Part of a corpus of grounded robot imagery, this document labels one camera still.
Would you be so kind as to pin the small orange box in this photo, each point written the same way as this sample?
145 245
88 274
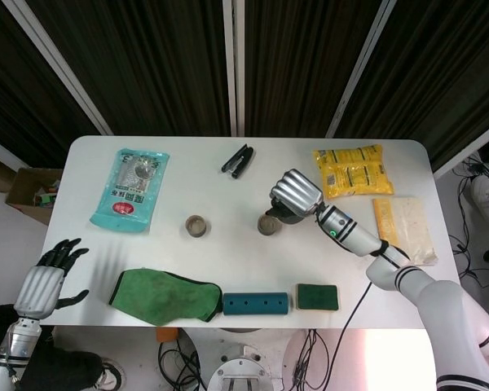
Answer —
166 335

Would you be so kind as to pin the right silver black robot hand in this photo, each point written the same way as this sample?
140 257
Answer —
297 191

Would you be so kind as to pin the yellow beige flat packet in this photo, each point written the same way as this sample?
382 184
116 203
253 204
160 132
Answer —
407 228

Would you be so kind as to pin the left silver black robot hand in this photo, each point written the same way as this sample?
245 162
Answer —
38 287

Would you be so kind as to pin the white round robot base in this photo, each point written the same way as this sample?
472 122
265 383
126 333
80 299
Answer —
238 368

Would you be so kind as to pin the teal cleaning cloth package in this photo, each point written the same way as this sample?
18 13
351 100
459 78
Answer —
130 191

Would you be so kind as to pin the dark slatted partition screen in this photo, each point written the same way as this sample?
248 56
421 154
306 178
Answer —
432 61
301 61
8 81
146 61

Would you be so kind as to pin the green microfibre cloth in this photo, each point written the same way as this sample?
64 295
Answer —
159 293

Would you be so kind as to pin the brown cardboard box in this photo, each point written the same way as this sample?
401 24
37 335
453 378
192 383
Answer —
24 183

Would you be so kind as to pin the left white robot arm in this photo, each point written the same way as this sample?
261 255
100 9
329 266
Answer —
16 346

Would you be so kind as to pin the yellow snack bag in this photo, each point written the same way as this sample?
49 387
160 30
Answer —
350 171

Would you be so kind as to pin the black stapler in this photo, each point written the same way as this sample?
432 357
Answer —
240 161

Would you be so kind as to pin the dark cup beige inside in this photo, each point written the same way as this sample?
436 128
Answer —
197 234
269 232

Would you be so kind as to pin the white rounded floor device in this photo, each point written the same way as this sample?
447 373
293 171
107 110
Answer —
481 195

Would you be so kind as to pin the green yellow scrub sponge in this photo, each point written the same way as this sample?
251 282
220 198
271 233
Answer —
318 296

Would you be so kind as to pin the teal cylinder with holes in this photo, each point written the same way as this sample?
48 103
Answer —
254 304

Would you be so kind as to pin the black teapot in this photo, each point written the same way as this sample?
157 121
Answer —
289 219

